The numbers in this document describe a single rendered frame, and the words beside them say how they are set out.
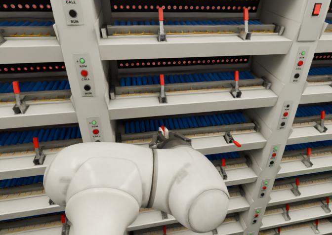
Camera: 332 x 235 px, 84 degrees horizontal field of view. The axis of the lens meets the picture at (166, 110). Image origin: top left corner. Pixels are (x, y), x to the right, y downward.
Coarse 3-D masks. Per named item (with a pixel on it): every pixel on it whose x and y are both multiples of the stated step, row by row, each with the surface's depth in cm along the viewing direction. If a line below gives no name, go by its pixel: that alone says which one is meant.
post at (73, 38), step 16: (80, 0) 45; (96, 0) 54; (64, 16) 46; (96, 16) 52; (64, 32) 48; (80, 32) 48; (64, 48) 49; (80, 48) 50; (96, 48) 50; (96, 64) 52; (96, 80) 54; (80, 96) 55; (96, 96) 56; (80, 112) 57; (96, 112) 58; (80, 128) 59; (112, 128) 65
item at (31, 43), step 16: (0, 0) 56; (16, 0) 57; (32, 0) 57; (48, 0) 58; (0, 16) 58; (16, 16) 59; (32, 16) 59; (48, 16) 60; (0, 32) 48; (16, 32) 52; (32, 32) 52; (48, 32) 53; (0, 48) 47; (16, 48) 47; (32, 48) 48; (48, 48) 49
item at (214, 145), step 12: (252, 120) 81; (120, 132) 72; (216, 132) 78; (264, 132) 76; (144, 144) 71; (192, 144) 72; (204, 144) 73; (216, 144) 73; (228, 144) 73; (252, 144) 75; (264, 144) 77
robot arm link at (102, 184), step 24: (96, 144) 31; (120, 144) 32; (48, 168) 28; (72, 168) 27; (96, 168) 26; (120, 168) 27; (144, 168) 29; (48, 192) 27; (72, 192) 25; (96, 192) 24; (120, 192) 25; (144, 192) 29; (72, 216) 24; (96, 216) 23; (120, 216) 24
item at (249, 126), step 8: (184, 128) 76; (192, 128) 76; (200, 128) 76; (208, 128) 76; (216, 128) 76; (224, 128) 77; (232, 128) 78; (240, 128) 78; (248, 128) 79; (128, 136) 71; (136, 136) 72; (144, 136) 72; (152, 136) 73; (192, 136) 74
